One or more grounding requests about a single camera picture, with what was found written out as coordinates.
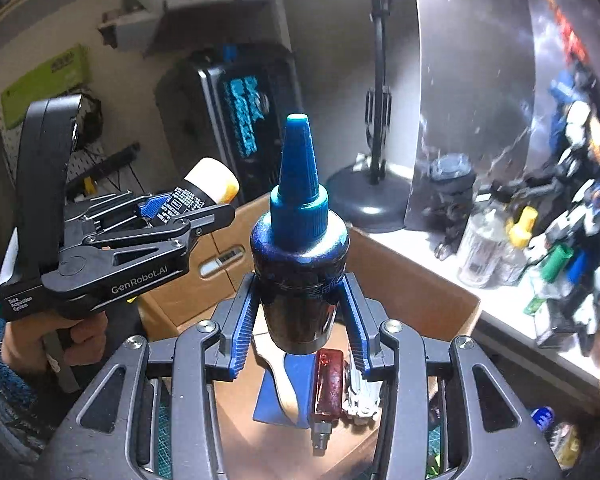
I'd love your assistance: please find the black computer tower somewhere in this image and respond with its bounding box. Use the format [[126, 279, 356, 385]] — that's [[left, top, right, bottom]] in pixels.
[[155, 52, 306, 201]]

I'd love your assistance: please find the yellow packet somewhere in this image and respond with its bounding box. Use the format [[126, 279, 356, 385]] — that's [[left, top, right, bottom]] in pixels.
[[550, 422, 581, 466]]

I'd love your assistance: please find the cardboard box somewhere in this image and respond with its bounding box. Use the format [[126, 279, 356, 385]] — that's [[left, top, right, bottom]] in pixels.
[[137, 195, 482, 480]]

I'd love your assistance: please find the amber spray bottle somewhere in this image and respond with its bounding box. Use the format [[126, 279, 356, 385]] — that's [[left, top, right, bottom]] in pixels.
[[310, 350, 349, 456]]

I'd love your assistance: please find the person's left hand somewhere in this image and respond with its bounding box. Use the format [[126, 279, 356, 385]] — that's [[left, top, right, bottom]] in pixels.
[[2, 310, 108, 376]]

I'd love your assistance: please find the clear bottle yellow cap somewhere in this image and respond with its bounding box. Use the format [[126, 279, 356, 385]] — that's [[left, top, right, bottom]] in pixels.
[[497, 206, 538, 286]]

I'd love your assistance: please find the green box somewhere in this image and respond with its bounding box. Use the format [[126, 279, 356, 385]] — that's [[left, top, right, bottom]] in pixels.
[[0, 45, 91, 128]]

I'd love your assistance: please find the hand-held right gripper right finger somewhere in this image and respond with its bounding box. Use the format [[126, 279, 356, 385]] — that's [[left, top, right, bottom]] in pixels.
[[340, 272, 566, 480]]

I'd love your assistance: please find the white blue robot model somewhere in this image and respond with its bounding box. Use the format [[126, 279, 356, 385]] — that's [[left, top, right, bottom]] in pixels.
[[500, 0, 600, 356]]

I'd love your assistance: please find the dark grey robot model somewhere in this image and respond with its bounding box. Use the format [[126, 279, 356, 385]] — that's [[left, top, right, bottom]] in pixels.
[[420, 155, 481, 261]]

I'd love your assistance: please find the white plastic model part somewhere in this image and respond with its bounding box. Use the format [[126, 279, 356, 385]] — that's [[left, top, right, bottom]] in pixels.
[[346, 360, 382, 422]]

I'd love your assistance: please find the dark blue bottle blue nozzle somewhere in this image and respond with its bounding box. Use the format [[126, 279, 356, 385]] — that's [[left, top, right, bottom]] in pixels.
[[250, 112, 351, 356]]

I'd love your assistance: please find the clear bottle black cap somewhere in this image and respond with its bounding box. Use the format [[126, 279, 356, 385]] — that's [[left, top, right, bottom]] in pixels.
[[457, 207, 506, 288]]

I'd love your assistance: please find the black bottle cream cap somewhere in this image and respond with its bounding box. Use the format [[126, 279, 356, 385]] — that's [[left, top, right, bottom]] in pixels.
[[155, 157, 241, 231]]

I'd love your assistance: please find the person's left forearm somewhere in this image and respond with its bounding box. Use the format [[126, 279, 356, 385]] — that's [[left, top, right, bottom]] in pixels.
[[0, 310, 41, 461]]

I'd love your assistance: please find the wooden paint brush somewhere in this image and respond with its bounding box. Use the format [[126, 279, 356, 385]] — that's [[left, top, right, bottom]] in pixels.
[[252, 332, 302, 427]]

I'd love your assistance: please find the lightning backdrop poster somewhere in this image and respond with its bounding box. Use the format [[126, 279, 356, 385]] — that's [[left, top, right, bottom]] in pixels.
[[405, 0, 600, 233]]

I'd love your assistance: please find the green capped bottle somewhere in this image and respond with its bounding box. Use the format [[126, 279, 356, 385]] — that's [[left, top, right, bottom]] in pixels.
[[525, 242, 573, 316]]

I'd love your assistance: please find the black desk lamp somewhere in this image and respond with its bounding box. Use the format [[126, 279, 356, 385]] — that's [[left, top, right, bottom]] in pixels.
[[325, 0, 413, 233]]

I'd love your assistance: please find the blue flat pad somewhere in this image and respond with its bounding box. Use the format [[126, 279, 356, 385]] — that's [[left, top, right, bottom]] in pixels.
[[252, 350, 316, 429]]

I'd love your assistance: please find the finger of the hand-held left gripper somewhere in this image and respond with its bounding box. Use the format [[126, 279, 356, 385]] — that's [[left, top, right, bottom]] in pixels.
[[65, 191, 173, 233], [82, 203, 236, 266]]

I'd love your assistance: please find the black power strip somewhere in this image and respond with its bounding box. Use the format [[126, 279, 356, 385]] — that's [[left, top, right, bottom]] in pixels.
[[67, 142, 142, 196]]

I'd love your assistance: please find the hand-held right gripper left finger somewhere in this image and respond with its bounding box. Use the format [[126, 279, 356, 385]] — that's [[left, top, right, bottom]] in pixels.
[[42, 272, 261, 480]]

